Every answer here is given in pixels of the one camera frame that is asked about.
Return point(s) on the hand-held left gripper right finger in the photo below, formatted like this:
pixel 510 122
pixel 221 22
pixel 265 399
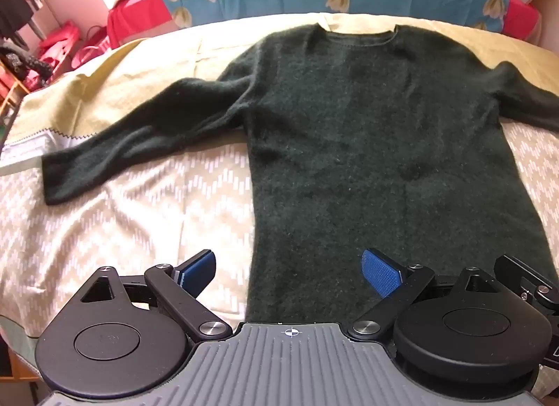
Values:
pixel 380 270

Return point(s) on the dark speckled cloth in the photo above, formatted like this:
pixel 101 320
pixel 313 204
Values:
pixel 26 61

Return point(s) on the hanging dark clothes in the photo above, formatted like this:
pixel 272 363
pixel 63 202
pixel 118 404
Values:
pixel 15 0

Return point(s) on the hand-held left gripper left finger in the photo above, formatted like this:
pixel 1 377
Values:
pixel 198 273

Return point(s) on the beige chevron bed sheet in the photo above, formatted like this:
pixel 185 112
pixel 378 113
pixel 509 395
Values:
pixel 131 222

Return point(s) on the red bed sheet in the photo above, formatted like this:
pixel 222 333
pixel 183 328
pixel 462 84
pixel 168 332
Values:
pixel 135 17

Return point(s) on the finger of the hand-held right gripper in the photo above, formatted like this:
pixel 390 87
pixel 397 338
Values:
pixel 530 279

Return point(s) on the yellow patterned bed sheet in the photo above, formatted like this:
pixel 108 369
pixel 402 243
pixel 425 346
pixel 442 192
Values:
pixel 131 69

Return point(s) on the wooden rack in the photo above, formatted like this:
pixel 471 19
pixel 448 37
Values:
pixel 13 91

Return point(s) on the dark green knit sweater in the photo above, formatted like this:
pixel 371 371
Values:
pixel 349 148

